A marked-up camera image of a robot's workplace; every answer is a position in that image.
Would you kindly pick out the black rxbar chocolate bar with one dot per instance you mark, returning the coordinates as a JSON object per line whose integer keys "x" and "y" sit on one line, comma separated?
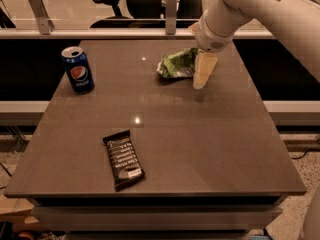
{"x": 123, "y": 159}

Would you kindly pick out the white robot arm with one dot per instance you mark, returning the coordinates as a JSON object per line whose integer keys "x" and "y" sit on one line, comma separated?
{"x": 294, "y": 23}

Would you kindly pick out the middle metal glass bracket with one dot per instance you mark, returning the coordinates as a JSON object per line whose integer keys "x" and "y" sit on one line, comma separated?
{"x": 170, "y": 17}

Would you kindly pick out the green jalapeno chip bag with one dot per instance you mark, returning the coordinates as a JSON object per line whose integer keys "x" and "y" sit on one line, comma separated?
{"x": 178, "y": 65}

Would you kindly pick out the black office chair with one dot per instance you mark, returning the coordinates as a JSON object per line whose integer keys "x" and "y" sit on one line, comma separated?
{"x": 149, "y": 14}

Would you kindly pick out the blue pepsi can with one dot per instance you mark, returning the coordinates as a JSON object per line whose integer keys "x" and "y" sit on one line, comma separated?
{"x": 78, "y": 70}

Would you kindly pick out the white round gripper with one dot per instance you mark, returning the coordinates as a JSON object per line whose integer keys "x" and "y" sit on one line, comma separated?
{"x": 209, "y": 40}

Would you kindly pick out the left metal glass bracket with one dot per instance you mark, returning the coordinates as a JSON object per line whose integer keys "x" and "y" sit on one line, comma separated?
{"x": 44, "y": 23}

